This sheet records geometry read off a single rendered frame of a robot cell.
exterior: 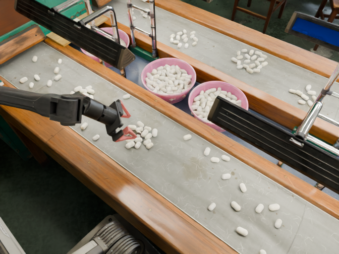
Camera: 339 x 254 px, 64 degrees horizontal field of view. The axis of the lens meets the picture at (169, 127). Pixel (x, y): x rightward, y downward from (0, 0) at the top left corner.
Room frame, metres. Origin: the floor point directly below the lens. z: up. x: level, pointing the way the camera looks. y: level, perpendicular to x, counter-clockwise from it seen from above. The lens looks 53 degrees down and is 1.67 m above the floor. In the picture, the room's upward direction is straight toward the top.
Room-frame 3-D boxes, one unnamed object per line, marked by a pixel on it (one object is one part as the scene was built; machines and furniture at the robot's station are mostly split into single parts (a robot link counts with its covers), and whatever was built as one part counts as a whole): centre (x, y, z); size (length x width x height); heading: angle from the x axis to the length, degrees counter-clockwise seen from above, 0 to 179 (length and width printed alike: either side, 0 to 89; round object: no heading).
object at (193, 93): (0.82, -0.22, 0.72); 0.27 x 0.27 x 0.10
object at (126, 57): (0.94, 0.39, 1.08); 0.62 x 0.08 x 0.07; 52
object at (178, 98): (0.99, 0.00, 0.72); 0.27 x 0.27 x 0.10
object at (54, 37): (1.39, 0.52, 0.77); 0.33 x 0.15 x 0.01; 142
